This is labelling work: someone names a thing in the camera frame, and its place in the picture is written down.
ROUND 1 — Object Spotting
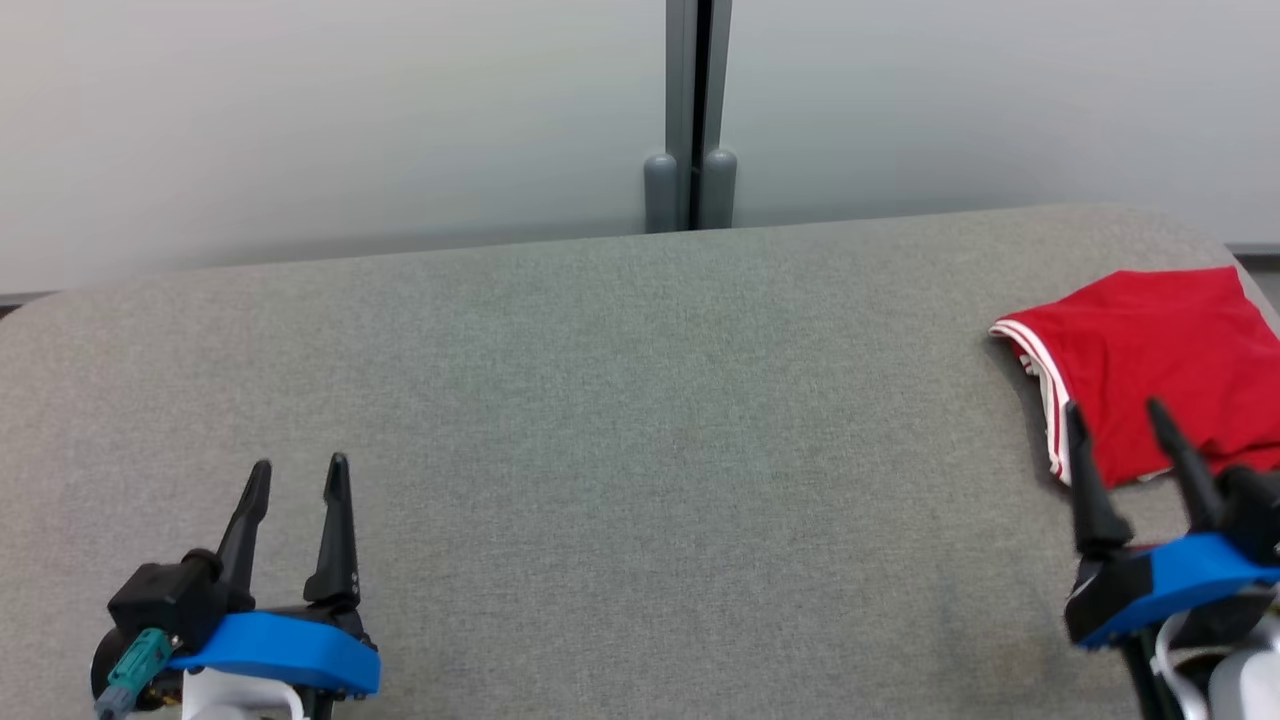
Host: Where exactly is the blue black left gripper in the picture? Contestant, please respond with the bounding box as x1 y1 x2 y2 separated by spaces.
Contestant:
165 453 382 696

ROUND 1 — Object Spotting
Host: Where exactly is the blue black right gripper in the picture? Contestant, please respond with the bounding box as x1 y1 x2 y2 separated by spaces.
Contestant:
1063 398 1280 652

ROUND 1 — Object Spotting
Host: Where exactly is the red basketball jersey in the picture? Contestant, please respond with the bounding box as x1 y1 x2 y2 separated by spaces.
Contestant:
989 266 1280 491

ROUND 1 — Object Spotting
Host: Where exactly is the grey fabric sofa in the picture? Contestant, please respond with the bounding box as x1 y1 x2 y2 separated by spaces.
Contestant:
0 205 1280 720

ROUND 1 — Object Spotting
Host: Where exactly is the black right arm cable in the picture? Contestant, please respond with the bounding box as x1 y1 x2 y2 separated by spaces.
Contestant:
1118 628 1183 720

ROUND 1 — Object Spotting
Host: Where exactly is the teal left camera connector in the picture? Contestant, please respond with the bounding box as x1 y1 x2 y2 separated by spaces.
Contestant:
94 628 174 720

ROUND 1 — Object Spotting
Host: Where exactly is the grey partition post with feet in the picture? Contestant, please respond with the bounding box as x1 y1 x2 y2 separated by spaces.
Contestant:
643 0 739 234

